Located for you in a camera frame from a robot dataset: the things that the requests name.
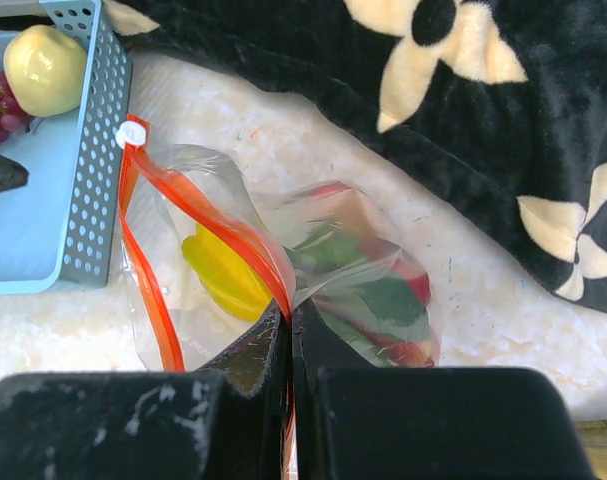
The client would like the clear zip top bag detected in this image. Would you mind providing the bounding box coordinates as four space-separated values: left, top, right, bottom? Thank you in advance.
115 113 443 480

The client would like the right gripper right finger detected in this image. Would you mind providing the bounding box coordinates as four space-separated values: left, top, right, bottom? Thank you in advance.
292 302 593 479

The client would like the yellow star fruit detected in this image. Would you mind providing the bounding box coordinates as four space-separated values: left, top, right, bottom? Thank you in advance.
181 224 273 322

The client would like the red strawberry bunch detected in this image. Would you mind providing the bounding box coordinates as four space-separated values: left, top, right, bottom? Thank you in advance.
282 182 439 368

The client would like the black flower pattern pillow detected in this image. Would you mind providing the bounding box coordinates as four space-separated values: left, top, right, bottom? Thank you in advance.
105 1 607 313

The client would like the yellow black plaid cloth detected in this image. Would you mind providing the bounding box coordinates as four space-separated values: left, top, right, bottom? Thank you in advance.
576 419 607 480

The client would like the light blue plastic basket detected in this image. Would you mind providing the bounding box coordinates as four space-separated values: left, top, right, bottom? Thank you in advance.
0 1 132 295

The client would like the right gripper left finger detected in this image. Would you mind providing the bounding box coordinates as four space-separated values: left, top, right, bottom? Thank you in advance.
0 306 289 479

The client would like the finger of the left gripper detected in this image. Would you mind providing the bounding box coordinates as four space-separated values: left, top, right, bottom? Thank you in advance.
0 155 29 193

